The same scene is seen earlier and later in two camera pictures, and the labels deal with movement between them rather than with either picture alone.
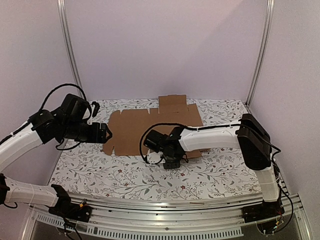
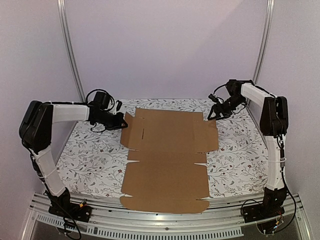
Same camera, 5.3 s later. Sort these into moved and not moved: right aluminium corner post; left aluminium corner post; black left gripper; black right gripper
Moved: black right gripper; black left gripper
Not moved: left aluminium corner post; right aluminium corner post
